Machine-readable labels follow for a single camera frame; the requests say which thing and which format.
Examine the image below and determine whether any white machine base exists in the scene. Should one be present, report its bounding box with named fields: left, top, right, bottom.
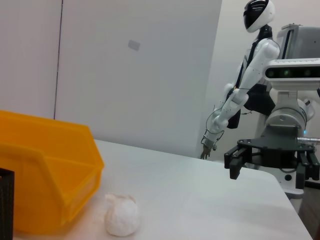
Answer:
left=274, top=159, right=306, bottom=201

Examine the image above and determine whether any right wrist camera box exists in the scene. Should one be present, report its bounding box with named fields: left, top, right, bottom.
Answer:
left=264, top=58, right=320, bottom=83

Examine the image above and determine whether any white humanoid robot black visor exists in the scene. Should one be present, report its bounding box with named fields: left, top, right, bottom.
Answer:
left=199, top=0, right=281, bottom=161

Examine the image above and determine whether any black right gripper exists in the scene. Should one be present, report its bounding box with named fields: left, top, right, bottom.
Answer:
left=224, top=137, right=320, bottom=189

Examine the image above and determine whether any black mesh pen holder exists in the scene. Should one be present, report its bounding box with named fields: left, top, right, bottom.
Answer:
left=0, top=167, right=15, bottom=240

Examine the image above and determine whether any yellow plastic bin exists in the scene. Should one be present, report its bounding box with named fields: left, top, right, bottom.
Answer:
left=0, top=109, right=105, bottom=235

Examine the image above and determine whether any grey right gripper cable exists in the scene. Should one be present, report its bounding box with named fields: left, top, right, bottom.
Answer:
left=297, top=136, right=320, bottom=147

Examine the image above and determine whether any grey cabinet machine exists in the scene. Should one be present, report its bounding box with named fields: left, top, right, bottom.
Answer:
left=276, top=23, right=320, bottom=61

